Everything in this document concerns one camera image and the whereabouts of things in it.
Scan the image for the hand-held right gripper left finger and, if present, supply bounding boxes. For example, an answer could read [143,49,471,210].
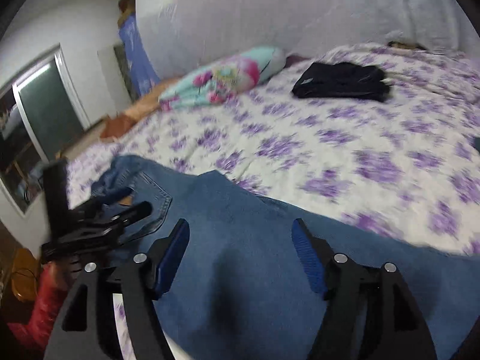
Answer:
[43,218,190,360]

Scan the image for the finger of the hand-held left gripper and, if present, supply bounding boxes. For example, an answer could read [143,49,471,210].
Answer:
[94,201,152,235]
[77,187,134,216]

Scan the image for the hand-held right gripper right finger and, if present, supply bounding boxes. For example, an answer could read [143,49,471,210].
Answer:
[292,218,437,360]

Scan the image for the blue denim pants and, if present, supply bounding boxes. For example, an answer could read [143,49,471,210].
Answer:
[91,155,480,360]

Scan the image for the person's left forearm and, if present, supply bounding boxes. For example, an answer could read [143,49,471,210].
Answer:
[7,264,70,346]

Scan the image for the yellow object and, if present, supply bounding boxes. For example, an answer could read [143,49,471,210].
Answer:
[9,249,42,302]

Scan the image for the purple floral bed sheet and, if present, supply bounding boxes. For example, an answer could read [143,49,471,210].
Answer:
[62,43,480,360]

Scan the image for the leaning picture panel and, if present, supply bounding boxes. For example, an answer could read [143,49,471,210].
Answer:
[98,43,137,102]

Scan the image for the blue printed cloth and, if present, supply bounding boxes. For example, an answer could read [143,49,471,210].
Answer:
[118,14,160,96]

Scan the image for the folded teal pink floral blanket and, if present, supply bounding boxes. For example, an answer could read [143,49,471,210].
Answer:
[158,46,287,112]

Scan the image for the folded black clothing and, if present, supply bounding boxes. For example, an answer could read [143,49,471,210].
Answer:
[292,62,391,103]

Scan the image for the cardboard box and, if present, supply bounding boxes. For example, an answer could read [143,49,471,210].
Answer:
[118,0,137,27]

